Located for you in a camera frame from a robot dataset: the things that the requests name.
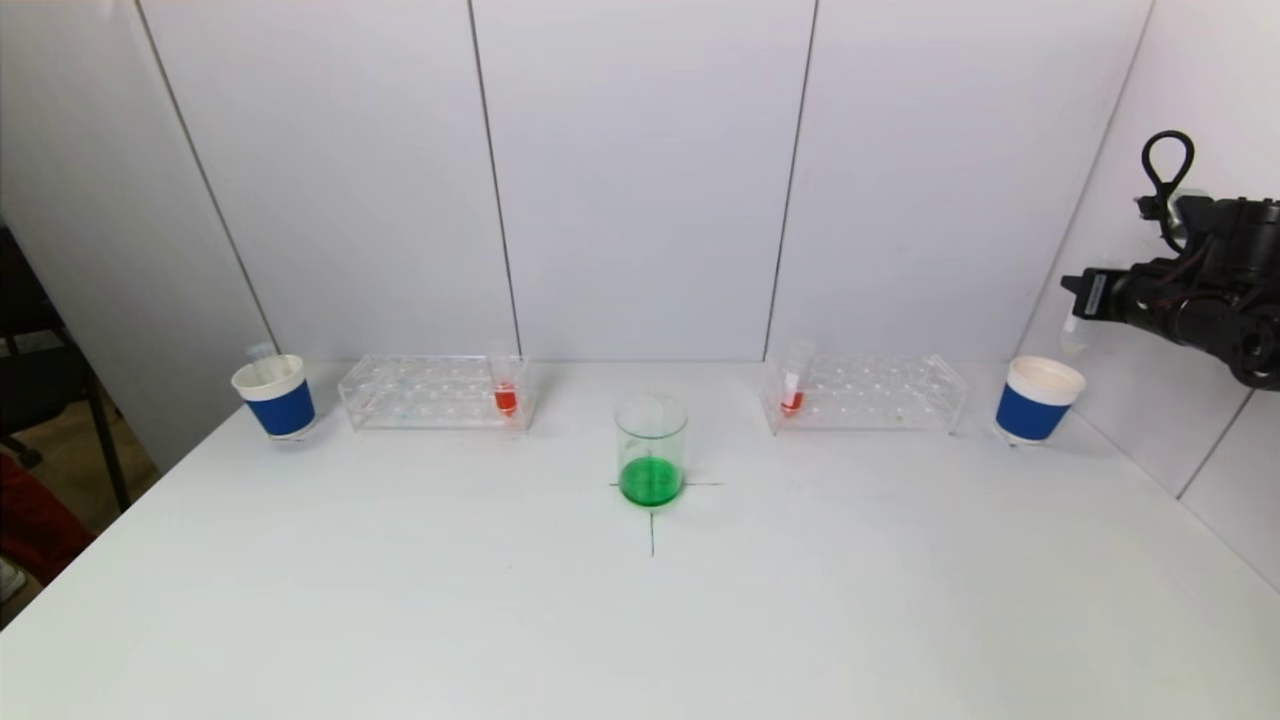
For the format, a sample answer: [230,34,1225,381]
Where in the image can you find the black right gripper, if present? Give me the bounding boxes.
[1060,262,1179,339]

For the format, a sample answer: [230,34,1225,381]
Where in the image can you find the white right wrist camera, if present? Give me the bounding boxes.
[1168,190,1213,246]

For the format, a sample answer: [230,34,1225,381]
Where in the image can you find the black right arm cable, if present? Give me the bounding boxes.
[1135,130,1198,256]

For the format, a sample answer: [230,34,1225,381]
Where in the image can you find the person in red clothing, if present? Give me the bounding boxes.
[0,450,98,603]

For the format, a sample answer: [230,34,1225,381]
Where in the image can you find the test tube with yellow pigment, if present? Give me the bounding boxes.
[1060,255,1121,357]

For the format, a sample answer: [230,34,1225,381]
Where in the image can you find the black office chair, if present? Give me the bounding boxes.
[0,215,133,516]

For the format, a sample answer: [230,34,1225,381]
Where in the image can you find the test tube with red pigment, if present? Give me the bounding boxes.
[778,342,816,419]
[488,343,523,419]

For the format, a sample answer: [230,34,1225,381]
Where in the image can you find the clear acrylic test tube rack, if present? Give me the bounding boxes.
[338,355,536,433]
[760,355,969,436]

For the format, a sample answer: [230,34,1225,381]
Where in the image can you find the white paper cup blue sleeve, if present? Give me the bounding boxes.
[230,354,318,442]
[995,357,1088,447]

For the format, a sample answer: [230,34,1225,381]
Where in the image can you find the clear glass beaker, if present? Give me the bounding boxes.
[614,395,690,509]

